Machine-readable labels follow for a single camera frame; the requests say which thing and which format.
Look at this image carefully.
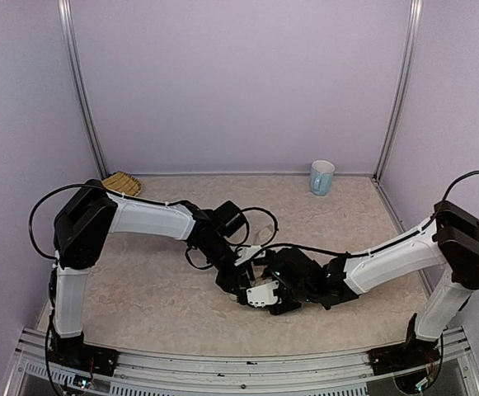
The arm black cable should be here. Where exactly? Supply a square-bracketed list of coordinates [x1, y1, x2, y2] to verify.
[27, 183, 104, 261]
[259, 169, 479, 265]

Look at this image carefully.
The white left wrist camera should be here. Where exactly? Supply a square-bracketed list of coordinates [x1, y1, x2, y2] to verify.
[234, 245, 265, 266]

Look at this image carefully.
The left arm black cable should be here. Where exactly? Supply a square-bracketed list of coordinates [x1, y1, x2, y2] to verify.
[27, 183, 104, 261]

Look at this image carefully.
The beige folding umbrella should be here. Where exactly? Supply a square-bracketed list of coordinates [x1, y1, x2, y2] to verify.
[237, 224, 275, 305]

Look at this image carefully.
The left aluminium corner post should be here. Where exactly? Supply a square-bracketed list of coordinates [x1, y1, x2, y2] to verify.
[57, 0, 110, 178]

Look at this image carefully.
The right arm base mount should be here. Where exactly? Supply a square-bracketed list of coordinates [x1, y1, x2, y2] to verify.
[367, 313, 442, 375]

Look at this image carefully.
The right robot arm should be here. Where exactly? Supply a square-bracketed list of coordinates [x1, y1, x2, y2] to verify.
[265, 201, 479, 343]

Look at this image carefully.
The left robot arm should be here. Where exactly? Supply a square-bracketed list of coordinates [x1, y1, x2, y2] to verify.
[51, 179, 261, 340]

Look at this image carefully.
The yellow woven basket tray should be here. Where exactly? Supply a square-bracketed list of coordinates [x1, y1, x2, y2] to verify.
[101, 171, 143, 196]

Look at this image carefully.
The light blue mug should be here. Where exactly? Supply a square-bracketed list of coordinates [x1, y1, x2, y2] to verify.
[310, 160, 336, 196]

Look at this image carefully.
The aluminium front rail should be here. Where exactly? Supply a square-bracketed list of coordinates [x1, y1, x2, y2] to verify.
[0, 328, 479, 395]

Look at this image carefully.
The aluminium corner post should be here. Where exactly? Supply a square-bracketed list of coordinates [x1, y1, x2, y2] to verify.
[373, 0, 423, 184]
[57, 0, 110, 178]

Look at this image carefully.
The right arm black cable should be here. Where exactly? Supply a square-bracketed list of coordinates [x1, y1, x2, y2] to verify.
[259, 169, 479, 265]

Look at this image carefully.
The right aluminium corner post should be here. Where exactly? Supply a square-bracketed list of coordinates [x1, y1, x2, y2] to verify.
[373, 0, 423, 184]

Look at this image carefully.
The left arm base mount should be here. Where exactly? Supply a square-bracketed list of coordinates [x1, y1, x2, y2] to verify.
[48, 330, 119, 377]

